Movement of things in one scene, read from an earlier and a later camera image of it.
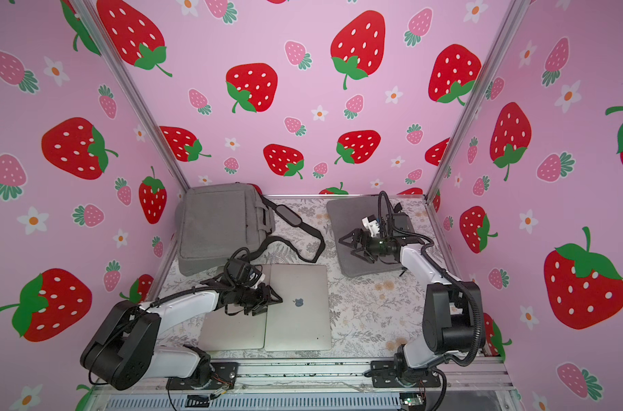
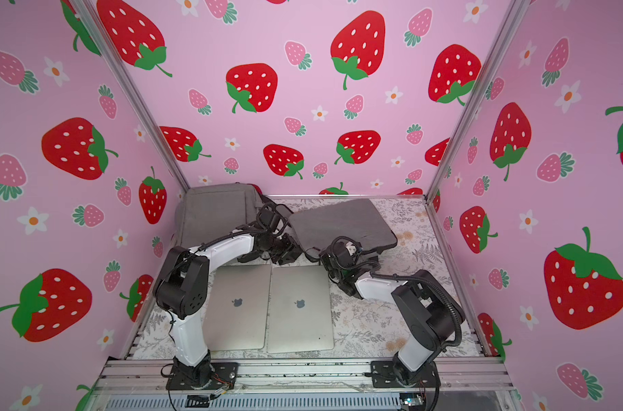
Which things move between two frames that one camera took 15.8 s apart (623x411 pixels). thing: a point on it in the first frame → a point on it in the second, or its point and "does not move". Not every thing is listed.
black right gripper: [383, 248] → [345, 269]
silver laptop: [240, 331] does not move
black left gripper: [265, 297] → [290, 245]
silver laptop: [302, 322] does not move
